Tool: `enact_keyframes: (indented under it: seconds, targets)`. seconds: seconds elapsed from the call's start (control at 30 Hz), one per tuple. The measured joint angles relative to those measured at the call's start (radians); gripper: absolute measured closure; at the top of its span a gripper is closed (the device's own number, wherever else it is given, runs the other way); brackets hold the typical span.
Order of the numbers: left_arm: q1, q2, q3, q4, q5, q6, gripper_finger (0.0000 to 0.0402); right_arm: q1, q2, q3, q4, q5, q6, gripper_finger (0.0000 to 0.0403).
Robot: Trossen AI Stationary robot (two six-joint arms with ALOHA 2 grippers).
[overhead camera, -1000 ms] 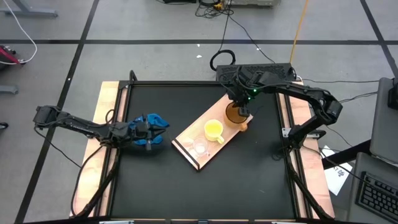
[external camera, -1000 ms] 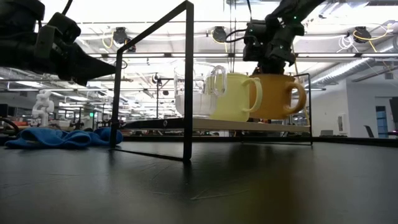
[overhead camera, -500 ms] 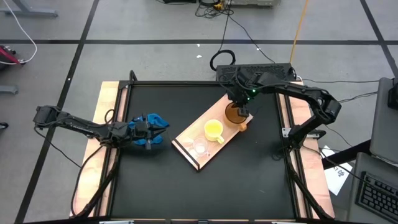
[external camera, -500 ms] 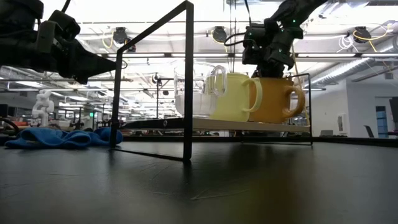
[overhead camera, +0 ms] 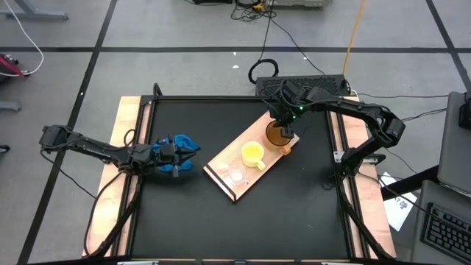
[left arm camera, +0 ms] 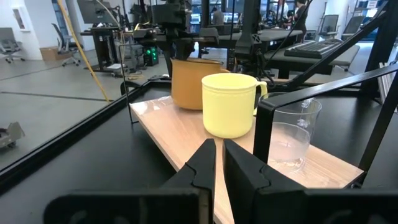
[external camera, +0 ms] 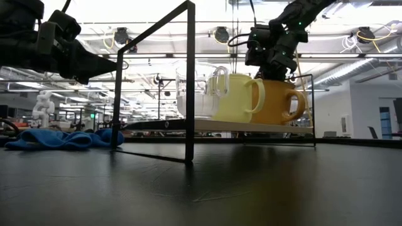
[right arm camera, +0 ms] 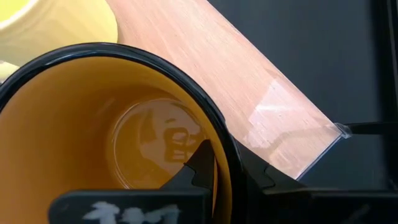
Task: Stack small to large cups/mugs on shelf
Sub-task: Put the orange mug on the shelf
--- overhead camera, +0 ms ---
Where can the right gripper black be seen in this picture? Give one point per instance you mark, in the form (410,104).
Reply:
(285,110)

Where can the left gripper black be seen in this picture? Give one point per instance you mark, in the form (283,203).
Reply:
(163,156)

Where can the orange speckled ceramic mug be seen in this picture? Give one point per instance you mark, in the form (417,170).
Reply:
(275,134)

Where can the pale yellow mug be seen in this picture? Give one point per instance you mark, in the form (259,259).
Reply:
(252,152)

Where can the clear glass mug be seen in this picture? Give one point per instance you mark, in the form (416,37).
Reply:
(237,173)

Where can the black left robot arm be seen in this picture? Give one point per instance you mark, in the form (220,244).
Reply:
(92,149)

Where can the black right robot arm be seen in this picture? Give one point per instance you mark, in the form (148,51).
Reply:
(368,114)

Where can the black-framed wooden shelf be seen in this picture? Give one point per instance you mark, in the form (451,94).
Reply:
(228,162)

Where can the blue cloth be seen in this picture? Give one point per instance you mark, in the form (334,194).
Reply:
(184,141)

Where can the white paper sheet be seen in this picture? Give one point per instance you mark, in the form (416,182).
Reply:
(399,210)

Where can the grey laptop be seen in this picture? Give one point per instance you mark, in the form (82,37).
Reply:
(454,147)

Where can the black keyboard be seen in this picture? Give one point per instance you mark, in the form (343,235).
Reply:
(447,232)

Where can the red device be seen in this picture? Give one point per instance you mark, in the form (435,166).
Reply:
(9,65)

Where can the grey metal table leg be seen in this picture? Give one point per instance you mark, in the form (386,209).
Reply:
(33,14)

